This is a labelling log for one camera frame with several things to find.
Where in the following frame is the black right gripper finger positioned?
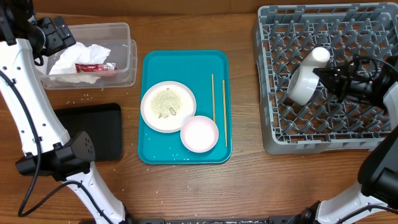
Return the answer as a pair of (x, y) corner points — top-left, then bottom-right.
(320, 77), (345, 101)
(313, 67), (348, 82)

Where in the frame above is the pale green cup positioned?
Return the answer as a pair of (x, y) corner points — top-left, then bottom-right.
(301, 47), (330, 68)

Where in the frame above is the grey bowl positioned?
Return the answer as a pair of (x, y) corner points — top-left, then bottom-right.
(287, 66), (319, 105)

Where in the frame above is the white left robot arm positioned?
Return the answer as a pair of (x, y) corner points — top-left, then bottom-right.
(1, 14), (132, 223)

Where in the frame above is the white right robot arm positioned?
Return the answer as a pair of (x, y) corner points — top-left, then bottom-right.
(289, 55), (397, 223)

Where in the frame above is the clear plastic waste bin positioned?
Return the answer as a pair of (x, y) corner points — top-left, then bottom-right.
(39, 22), (137, 90)

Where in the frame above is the grey dishwasher rack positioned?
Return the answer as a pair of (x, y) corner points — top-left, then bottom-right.
(253, 2), (397, 154)

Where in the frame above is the crumpled white tissue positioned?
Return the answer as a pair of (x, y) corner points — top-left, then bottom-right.
(49, 42), (111, 84)

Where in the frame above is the red snack wrapper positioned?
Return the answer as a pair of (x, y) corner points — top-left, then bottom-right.
(75, 63), (118, 77)

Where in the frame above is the black tray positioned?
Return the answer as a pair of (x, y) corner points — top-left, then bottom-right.
(55, 103), (123, 161)

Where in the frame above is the wooden chopstick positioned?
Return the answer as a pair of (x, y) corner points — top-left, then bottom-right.
(222, 80), (228, 148)
(211, 73), (216, 123)

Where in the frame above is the teal serving tray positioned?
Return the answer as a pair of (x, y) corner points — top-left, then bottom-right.
(137, 50), (233, 165)

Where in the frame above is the large white plate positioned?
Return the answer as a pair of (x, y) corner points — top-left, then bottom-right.
(141, 81), (197, 133)

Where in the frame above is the small pink bowl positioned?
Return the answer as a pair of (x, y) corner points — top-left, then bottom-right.
(180, 116), (219, 153)

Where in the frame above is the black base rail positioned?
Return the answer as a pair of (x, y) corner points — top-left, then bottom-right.
(79, 215), (299, 224)

